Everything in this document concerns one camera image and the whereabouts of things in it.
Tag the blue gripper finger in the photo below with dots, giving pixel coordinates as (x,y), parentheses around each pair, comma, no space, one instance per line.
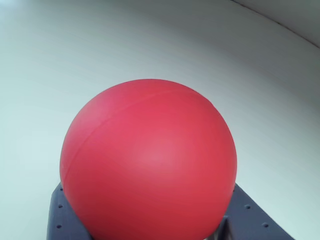
(60,220)
(250,220)

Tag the red ball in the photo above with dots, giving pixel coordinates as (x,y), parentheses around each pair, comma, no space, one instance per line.
(150,162)

